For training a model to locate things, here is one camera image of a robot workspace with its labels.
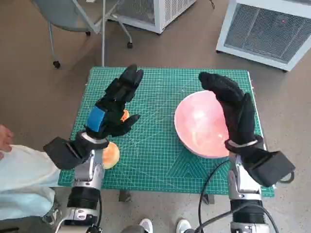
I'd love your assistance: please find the white cabinet with mesh panel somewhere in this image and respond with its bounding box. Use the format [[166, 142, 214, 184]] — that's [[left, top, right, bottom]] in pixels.
[[215, 0, 311, 73]]

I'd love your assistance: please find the short black camera cable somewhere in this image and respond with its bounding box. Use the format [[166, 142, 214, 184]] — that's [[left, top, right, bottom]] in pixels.
[[279, 169, 295, 183]]

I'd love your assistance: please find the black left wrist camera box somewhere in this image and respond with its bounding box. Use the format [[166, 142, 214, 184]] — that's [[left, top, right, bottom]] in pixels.
[[43, 137, 88, 170]]

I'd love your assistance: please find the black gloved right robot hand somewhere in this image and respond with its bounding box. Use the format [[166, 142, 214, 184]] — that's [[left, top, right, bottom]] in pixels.
[[198, 71, 256, 146]]

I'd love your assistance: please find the person's hand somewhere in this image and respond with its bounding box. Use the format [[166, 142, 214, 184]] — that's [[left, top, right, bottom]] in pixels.
[[0, 124, 15, 160]]

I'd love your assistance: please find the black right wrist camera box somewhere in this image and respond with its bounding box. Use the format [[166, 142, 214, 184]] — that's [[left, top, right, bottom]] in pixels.
[[240, 145, 296, 187]]

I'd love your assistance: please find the green cutting mat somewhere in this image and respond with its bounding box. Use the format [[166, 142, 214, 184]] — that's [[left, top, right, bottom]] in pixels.
[[57, 67, 276, 198]]

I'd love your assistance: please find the pink bowl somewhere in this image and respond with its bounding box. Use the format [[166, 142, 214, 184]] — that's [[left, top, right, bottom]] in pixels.
[[174, 90, 230, 160]]

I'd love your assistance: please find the grey office chair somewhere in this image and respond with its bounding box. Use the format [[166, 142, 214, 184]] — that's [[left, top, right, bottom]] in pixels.
[[31, 0, 134, 69]]

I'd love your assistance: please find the round toy bread bun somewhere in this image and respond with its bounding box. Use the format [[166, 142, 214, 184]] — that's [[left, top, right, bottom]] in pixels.
[[102, 142, 120, 170]]

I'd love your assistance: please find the dark table leg bracket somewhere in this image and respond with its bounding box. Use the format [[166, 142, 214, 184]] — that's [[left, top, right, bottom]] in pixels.
[[201, 194, 216, 206], [118, 190, 132, 202]]

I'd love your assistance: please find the black looping arm cable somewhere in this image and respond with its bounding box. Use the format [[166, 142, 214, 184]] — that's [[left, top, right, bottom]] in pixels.
[[191, 205, 280, 233]]

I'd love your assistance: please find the white metal pole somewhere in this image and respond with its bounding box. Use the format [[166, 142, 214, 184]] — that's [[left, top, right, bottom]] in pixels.
[[101, 0, 107, 67]]

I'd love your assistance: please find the white cabinet with glass door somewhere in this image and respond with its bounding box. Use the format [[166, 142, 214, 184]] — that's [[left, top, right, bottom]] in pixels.
[[106, 0, 197, 34]]

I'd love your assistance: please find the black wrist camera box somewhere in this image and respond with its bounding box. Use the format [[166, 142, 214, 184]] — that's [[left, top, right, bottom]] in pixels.
[[43, 137, 88, 170], [240, 145, 296, 187]]

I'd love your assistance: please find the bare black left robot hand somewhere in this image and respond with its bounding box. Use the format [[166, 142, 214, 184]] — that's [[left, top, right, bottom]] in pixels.
[[84, 64, 144, 139]]

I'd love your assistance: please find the white shoe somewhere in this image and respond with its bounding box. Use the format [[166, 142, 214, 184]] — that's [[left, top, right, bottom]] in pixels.
[[139, 218, 154, 233], [176, 218, 191, 233]]

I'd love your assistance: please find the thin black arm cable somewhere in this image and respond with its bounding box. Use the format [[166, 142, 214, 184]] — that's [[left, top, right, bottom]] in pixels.
[[97, 191, 103, 230]]

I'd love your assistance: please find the long black arm cable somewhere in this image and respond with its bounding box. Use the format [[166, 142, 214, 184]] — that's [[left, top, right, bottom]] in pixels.
[[191, 159, 231, 233]]

